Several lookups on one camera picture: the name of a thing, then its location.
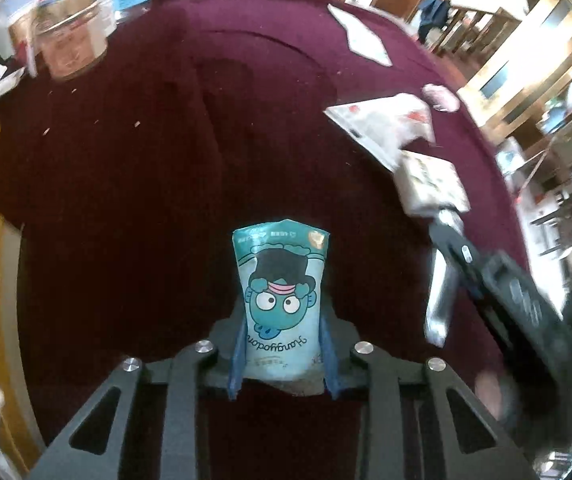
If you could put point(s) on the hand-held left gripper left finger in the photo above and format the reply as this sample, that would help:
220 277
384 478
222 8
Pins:
236 365

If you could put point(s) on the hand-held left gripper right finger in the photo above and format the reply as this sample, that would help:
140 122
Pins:
330 370

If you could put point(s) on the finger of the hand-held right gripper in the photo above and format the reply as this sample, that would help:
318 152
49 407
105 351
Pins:
453 240

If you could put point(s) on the white printed tissue packet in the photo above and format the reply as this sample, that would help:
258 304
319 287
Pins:
430 185

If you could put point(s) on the teal cartoon print packet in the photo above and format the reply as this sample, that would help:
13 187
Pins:
281 310

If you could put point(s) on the white red print packet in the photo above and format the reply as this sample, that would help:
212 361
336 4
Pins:
380 120

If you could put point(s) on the small round white packet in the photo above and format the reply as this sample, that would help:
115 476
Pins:
440 97

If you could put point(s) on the wooden shelf unit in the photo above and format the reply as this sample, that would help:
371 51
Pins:
540 60

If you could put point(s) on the wooden staircase railing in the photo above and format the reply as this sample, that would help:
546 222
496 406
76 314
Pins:
475 30

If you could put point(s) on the white printed card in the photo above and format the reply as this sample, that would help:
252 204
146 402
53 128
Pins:
368 45
345 17

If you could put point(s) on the maroon tablecloth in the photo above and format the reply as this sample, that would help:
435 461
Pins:
166 160

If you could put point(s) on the blue hanging coat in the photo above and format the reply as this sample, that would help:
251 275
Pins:
433 12

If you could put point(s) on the clear jar gold lid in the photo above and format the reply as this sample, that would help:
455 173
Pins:
73 35

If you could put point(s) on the clear jar white lid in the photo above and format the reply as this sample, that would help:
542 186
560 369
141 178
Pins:
20 30

